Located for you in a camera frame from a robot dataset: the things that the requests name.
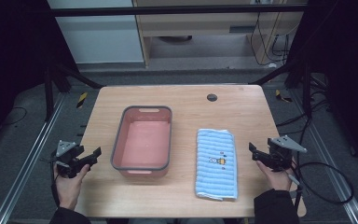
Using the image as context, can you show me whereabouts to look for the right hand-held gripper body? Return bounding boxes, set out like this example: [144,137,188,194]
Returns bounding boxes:
[267,134,309,173]

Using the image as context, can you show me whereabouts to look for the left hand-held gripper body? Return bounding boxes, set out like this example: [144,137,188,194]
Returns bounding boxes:
[50,139,86,179]

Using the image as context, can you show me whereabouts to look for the person's right hand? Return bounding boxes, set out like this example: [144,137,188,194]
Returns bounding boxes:
[255,160,295,192]

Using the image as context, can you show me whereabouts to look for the person's left hand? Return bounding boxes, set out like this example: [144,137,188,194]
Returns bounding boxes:
[53,162,91,211]

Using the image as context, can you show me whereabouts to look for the blue striped towel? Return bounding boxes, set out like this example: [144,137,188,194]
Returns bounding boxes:
[194,128,240,202]

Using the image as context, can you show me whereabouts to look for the pink plastic basin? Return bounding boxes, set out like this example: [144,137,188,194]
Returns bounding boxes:
[110,105,173,179]

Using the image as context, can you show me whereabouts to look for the yellow black tape strip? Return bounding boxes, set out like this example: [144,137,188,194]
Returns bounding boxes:
[274,89,294,104]
[76,91,89,109]

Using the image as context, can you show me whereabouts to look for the black metal stand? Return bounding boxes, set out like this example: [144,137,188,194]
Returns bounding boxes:
[247,57,313,119]
[42,61,105,123]

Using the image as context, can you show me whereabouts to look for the black curtain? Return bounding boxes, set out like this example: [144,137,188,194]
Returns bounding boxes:
[0,0,79,153]
[286,0,358,174]

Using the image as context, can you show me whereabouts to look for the white cabinet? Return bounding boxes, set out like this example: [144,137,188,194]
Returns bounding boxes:
[47,0,145,65]

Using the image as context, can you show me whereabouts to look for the light wooden desk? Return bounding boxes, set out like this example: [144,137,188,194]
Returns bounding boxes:
[131,0,309,68]

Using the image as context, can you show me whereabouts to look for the black horizontal bar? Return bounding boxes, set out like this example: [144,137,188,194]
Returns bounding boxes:
[50,4,308,17]

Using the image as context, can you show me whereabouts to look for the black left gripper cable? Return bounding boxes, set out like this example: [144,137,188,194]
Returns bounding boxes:
[49,161,61,208]

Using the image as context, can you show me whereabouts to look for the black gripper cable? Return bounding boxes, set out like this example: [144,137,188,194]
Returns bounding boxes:
[287,161,355,205]
[49,161,61,208]

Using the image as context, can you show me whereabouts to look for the black floor cables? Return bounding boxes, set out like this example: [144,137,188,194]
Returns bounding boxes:
[274,74,334,138]

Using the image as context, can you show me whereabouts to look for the metal floor rail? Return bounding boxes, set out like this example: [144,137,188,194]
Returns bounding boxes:
[0,92,67,224]
[291,89,358,224]

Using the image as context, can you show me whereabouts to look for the thin black floor cable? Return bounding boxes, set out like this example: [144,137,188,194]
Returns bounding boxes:
[0,105,29,129]

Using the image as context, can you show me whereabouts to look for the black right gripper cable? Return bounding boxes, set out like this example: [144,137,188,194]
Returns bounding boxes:
[287,161,355,205]

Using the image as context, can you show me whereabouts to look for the hanging black desk cables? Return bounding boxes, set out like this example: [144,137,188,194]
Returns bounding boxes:
[249,11,294,68]

